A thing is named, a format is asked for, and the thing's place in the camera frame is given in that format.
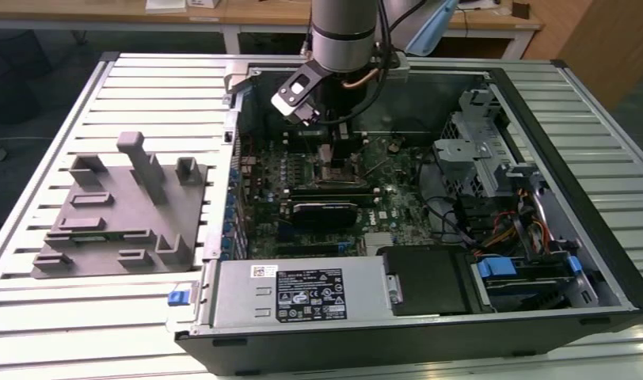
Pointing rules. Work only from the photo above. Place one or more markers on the black expansion slot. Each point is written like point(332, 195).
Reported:
point(311, 250)

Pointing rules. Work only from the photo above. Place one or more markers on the green RAM stick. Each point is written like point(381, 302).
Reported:
point(113, 236)

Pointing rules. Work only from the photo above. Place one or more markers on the dark office chair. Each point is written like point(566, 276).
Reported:
point(15, 79)

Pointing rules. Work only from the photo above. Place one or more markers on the small silver heatsink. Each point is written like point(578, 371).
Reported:
point(379, 239)

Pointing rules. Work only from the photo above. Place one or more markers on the small dark box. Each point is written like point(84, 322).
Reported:
point(520, 10)

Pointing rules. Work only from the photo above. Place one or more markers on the black RAM slot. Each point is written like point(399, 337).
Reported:
point(332, 192)
point(332, 202)
point(332, 197)
point(300, 135)
point(300, 145)
point(332, 188)
point(300, 150)
point(300, 140)

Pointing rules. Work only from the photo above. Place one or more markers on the blue board connector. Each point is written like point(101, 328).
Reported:
point(344, 248)

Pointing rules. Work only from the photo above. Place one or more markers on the hard disk in blue carrier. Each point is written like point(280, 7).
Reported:
point(499, 267)

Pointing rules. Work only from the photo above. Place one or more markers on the metal drive cage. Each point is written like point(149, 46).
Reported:
point(459, 158)

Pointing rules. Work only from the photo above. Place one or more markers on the green motherboard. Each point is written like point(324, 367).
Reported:
point(401, 206)

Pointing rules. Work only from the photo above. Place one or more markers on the light wooden cabinet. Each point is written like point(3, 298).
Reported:
point(607, 39)

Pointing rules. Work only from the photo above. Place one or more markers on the blue plastic tab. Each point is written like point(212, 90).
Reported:
point(575, 265)

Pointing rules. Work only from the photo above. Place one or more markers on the black plastic shroud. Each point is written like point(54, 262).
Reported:
point(432, 277)

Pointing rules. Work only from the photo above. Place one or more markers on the blue case latch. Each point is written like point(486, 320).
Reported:
point(178, 297)

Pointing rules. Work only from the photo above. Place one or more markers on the silver power supply unit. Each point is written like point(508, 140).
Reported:
point(237, 293)

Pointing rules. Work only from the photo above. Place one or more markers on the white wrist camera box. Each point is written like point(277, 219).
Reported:
point(295, 93)

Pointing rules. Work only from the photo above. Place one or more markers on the CPU socket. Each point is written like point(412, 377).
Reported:
point(337, 177)

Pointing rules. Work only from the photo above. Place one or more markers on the silver coin battery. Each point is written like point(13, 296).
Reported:
point(393, 149)

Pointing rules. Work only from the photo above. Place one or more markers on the black PC case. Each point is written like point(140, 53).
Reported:
point(353, 348)

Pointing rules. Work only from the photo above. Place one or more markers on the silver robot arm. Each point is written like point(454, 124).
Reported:
point(343, 35)

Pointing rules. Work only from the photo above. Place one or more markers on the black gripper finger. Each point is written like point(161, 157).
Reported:
point(348, 154)

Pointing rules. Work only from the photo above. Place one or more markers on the white cardboard box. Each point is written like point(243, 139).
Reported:
point(165, 4)
point(208, 3)

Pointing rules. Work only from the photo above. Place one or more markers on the small black graphics card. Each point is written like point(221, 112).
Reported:
point(324, 215)

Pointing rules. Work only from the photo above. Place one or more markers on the grey parts rack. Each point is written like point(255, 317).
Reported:
point(121, 221)

